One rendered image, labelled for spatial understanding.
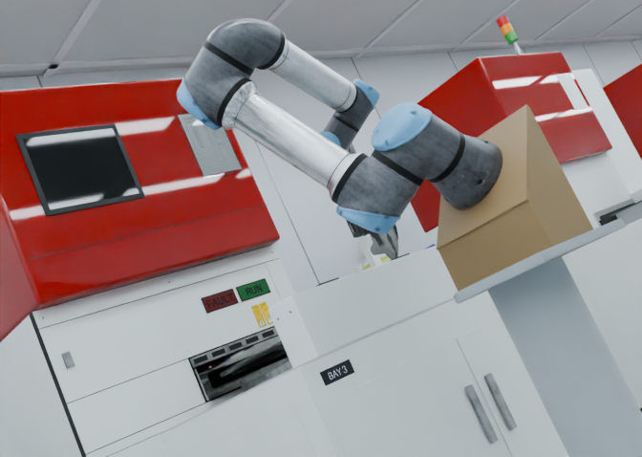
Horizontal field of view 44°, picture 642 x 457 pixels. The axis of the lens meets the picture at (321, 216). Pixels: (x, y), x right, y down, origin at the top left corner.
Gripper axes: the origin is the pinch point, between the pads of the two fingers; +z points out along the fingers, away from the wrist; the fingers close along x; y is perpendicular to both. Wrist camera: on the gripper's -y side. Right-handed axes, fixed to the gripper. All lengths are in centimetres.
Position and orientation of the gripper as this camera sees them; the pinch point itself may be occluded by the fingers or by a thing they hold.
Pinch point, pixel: (395, 255)
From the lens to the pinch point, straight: 197.4
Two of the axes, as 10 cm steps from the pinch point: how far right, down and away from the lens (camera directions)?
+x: -7.0, 1.8, -7.0
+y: -5.9, 4.1, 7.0
